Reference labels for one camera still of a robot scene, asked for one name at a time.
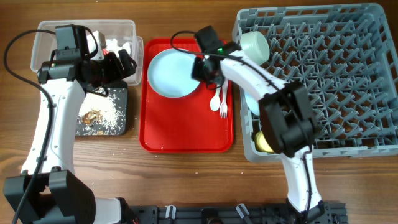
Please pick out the pink plastic fork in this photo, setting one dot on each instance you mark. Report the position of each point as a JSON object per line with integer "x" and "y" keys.
{"x": 223, "y": 105}

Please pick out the light blue plate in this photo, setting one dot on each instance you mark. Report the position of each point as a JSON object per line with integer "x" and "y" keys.
{"x": 169, "y": 74}

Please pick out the grey dishwasher rack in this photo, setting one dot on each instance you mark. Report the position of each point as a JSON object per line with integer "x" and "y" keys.
{"x": 345, "y": 56}

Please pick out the white plastic spoon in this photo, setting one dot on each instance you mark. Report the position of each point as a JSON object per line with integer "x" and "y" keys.
{"x": 215, "y": 101}

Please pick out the brown food scraps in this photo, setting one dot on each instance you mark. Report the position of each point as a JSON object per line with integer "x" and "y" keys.
{"x": 92, "y": 117}

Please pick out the light blue bowl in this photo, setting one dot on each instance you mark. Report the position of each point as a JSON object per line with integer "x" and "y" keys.
{"x": 252, "y": 104}

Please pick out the red serving tray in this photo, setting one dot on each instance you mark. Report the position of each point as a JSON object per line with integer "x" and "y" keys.
{"x": 181, "y": 125}

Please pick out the clear plastic waste bin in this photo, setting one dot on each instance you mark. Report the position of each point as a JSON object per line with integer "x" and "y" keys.
{"x": 122, "y": 30}

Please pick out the yellow plastic cup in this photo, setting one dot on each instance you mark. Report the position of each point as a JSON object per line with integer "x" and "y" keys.
{"x": 261, "y": 143}

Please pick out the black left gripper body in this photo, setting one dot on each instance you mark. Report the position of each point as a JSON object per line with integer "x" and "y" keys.
{"x": 109, "y": 70}

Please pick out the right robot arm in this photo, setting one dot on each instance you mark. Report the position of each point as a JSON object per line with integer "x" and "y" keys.
{"x": 287, "y": 119}

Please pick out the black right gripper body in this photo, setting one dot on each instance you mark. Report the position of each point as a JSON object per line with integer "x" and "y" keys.
{"x": 200, "y": 71}

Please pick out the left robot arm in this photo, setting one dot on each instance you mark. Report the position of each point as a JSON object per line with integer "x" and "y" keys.
{"x": 47, "y": 190}

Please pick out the green bowl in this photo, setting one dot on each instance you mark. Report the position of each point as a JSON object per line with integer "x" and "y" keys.
{"x": 255, "y": 46}

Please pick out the black waste tray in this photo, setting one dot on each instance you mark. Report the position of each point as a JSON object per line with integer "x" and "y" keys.
{"x": 105, "y": 115}

